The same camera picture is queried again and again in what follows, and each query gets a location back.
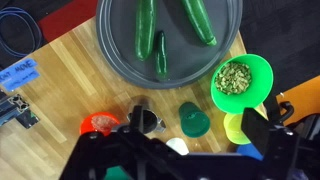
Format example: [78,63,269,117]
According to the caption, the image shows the orange floor mat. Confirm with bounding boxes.
[275,75,320,127]

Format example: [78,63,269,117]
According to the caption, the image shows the blue cable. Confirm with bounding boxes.
[0,7,45,59]

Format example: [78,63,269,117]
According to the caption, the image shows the yellow plastic bowl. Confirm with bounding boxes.
[223,112,253,146]

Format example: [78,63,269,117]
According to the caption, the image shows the aluminium extrusion bracket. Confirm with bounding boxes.
[0,92,41,130]

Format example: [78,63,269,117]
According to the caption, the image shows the white granules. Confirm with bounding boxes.
[91,114,117,133]

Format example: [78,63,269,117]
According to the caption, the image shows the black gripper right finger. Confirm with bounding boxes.
[241,106,280,158]

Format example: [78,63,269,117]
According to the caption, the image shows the red mat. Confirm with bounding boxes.
[37,0,100,43]

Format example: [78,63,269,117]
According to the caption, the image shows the blue bowl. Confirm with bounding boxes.
[235,143,265,162]

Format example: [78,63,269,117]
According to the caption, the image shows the dark green plastic cup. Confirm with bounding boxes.
[178,101,212,139]

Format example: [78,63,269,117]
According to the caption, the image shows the stainless steel cup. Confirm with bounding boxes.
[126,95,167,135]

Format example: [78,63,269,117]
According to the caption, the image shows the bright green plastic bowl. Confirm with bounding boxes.
[210,53,275,115]

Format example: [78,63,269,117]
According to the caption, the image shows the orange plastic bowl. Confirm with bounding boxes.
[79,111,121,137]

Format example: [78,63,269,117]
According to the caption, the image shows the grey round tray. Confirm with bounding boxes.
[95,0,244,90]

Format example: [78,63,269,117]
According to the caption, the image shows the blue tape label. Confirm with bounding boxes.
[0,58,39,83]
[1,68,41,92]

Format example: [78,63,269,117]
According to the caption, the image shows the pale green beans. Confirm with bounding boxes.
[214,61,253,96]

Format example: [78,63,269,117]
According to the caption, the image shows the white cup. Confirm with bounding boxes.
[165,137,191,157]

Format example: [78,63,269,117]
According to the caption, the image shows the large green cucumber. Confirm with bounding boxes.
[134,0,158,62]
[181,0,218,47]

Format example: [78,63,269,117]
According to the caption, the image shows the small green cucumber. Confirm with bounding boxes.
[154,30,169,80]

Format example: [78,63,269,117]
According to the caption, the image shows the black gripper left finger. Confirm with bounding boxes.
[128,104,150,135]

